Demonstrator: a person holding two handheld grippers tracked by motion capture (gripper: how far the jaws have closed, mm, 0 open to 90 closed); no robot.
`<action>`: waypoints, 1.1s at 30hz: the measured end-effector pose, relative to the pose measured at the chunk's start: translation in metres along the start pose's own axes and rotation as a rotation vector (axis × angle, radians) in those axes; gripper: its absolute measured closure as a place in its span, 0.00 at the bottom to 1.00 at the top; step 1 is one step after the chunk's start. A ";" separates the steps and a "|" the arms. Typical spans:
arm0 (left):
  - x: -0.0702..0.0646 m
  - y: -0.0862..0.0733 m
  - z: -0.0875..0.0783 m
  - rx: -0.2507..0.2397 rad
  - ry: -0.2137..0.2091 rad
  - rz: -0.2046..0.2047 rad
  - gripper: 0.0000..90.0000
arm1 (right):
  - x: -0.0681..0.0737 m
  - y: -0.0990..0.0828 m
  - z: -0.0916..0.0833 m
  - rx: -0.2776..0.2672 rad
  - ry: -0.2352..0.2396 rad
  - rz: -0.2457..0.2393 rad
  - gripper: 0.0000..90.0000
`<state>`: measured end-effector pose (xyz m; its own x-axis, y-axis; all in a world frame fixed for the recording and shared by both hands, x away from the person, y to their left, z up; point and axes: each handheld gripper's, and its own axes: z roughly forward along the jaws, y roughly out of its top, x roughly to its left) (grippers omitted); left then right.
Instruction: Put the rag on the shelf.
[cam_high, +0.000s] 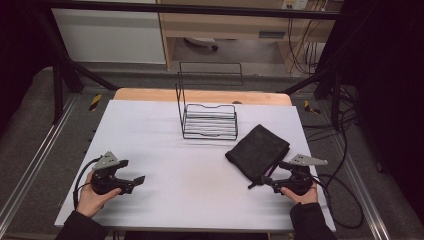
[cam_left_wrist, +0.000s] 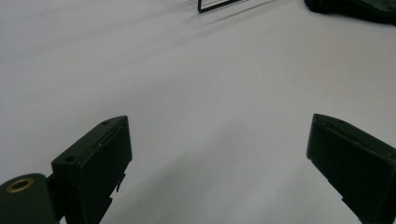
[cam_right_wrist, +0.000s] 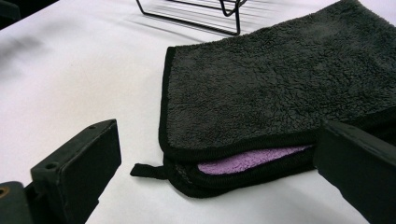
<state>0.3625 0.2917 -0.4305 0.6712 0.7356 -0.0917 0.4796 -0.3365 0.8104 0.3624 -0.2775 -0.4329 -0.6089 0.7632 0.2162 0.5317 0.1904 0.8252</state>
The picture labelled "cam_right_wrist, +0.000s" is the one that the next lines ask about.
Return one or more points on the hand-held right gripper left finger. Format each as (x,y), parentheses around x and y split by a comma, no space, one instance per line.
(77,174)

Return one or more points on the dark grey and purple towel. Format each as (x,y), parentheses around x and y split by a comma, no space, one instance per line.
(264,77)

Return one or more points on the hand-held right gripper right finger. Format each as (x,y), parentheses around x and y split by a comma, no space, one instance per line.
(361,168)

